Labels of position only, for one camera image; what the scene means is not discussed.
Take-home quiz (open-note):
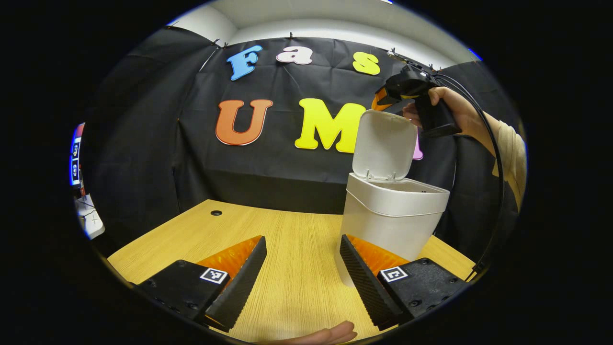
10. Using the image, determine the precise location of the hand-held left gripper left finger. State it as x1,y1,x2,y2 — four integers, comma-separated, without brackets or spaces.
136,235,268,333

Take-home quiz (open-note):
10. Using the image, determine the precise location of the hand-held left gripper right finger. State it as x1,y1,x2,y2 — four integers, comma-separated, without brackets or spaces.
339,234,470,331

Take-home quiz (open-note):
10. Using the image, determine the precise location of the white desktop garbage bin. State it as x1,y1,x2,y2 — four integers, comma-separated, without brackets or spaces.
335,110,451,287

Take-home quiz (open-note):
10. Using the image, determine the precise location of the wooden desktop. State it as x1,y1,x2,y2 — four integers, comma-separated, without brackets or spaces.
108,199,476,343

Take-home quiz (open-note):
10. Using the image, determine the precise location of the white side table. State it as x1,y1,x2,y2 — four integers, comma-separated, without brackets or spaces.
74,194,106,240

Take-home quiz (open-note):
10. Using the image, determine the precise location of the black backdrop cloth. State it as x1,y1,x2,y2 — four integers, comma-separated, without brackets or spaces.
79,26,525,262

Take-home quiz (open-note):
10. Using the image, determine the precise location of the computer monitor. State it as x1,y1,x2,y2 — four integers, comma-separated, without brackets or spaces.
69,122,87,187

